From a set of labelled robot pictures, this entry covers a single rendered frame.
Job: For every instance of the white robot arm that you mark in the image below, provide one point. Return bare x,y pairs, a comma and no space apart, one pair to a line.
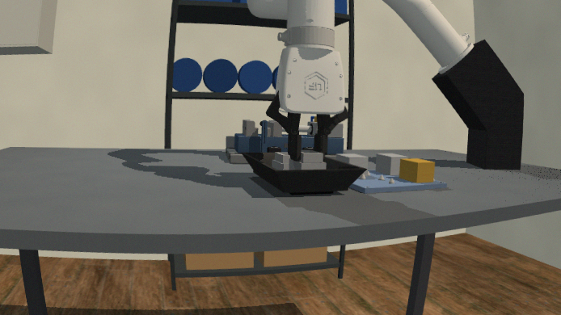
313,22

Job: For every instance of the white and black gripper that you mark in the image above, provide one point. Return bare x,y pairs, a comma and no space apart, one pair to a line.
311,81

